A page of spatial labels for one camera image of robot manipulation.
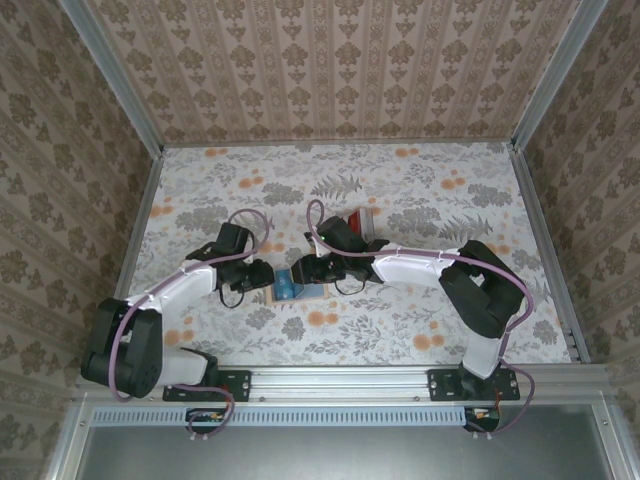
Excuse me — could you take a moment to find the grey metal sheet panel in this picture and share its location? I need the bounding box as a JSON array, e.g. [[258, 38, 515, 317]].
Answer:
[[79, 424, 614, 480]]

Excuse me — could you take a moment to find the aluminium frame bar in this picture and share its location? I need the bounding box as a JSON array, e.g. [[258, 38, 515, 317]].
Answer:
[[44, 399, 94, 480], [594, 399, 639, 480]]

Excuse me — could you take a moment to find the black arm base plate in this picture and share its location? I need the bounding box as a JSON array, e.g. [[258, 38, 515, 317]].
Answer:
[[162, 368, 251, 402], [428, 368, 521, 402]]

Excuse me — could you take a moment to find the aluminium front frame rail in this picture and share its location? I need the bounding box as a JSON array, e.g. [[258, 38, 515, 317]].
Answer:
[[72, 363, 621, 407]]

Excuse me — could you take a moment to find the white slotted cable duct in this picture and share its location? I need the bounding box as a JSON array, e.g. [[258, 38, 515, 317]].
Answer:
[[92, 405, 501, 426]]

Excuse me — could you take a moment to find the black controller board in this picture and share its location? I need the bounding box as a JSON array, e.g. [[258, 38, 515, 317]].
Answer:
[[462, 405, 502, 434], [185, 407, 227, 435]]

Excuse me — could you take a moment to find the aluminium side rail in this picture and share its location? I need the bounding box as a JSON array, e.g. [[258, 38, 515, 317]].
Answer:
[[509, 144, 591, 364], [94, 149, 166, 366]]

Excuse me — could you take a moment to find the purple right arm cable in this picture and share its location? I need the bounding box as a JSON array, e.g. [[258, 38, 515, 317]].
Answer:
[[305, 199, 537, 441]]

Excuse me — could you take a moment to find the aluminium corner post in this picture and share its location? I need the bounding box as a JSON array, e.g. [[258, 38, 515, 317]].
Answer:
[[57, 0, 166, 156], [512, 0, 609, 151]]

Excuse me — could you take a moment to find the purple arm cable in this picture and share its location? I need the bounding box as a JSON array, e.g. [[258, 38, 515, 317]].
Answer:
[[108, 207, 275, 444], [305, 199, 537, 441]]

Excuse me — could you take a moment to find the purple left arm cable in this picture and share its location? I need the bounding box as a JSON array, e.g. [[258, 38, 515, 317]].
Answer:
[[108, 207, 275, 444]]

